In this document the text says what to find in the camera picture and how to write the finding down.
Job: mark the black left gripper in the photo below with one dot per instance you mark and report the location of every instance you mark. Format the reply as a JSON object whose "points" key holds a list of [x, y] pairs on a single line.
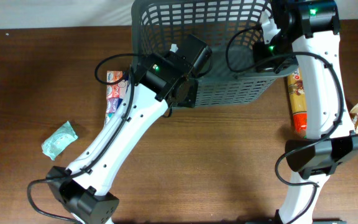
{"points": [[196, 76]]}

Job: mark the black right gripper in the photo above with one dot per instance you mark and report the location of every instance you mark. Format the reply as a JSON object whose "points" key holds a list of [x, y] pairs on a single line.
{"points": [[270, 66]]}

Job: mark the spaghetti pasta package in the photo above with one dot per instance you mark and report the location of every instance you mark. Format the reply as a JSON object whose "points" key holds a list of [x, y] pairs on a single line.
{"points": [[297, 98]]}

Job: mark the grey plastic mesh basket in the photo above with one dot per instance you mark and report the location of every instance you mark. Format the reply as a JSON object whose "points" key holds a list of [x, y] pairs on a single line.
{"points": [[227, 28]]}

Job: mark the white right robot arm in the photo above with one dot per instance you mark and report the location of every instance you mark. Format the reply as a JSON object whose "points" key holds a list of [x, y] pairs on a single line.
{"points": [[307, 34]]}

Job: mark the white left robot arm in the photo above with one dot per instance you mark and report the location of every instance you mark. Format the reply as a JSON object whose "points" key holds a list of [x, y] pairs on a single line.
{"points": [[158, 83]]}

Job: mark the teal tissue pocket pack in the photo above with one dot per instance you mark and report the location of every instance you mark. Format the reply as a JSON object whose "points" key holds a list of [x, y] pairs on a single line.
{"points": [[59, 140]]}

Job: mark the Kleenex tissue multipack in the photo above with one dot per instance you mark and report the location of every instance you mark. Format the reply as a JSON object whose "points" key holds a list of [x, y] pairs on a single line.
{"points": [[115, 93]]}

